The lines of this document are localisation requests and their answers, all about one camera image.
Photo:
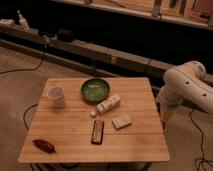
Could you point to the black device on ledge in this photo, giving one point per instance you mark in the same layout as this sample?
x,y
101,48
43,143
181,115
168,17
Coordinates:
x,y
65,35

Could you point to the small white cube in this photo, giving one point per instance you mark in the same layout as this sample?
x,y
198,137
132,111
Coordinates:
x,y
93,114

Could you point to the green bowl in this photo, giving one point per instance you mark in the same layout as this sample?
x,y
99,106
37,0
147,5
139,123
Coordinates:
x,y
95,90

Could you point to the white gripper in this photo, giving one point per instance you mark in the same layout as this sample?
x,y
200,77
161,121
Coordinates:
x,y
165,115

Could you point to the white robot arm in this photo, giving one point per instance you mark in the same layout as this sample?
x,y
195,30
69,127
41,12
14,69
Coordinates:
x,y
181,82

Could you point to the white plastic bottle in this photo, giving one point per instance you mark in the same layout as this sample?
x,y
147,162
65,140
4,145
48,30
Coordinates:
x,y
108,104

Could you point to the white spray bottle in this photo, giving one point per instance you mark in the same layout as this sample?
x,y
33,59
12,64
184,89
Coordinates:
x,y
23,22

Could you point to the wooden table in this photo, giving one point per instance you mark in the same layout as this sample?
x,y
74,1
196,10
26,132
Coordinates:
x,y
131,132

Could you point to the white ceramic cup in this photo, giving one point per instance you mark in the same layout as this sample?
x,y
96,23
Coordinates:
x,y
56,95

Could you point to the white sponge block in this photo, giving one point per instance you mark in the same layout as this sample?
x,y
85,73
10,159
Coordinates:
x,y
121,121

